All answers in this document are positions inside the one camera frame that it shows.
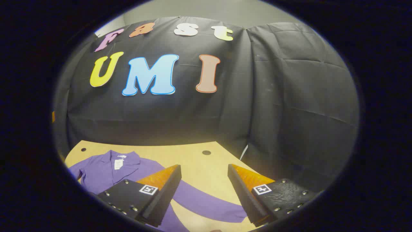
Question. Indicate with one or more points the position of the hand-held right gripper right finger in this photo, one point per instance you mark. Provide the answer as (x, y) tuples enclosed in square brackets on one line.
[(244, 196)]

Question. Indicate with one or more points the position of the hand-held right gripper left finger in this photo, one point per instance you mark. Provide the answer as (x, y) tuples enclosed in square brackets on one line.
[(164, 196)]

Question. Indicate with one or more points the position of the purple collared shirt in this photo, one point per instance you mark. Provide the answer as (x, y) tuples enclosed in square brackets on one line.
[(199, 199)]

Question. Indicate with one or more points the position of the black backdrop cloth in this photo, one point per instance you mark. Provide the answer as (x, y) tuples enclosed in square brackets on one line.
[(193, 112)]

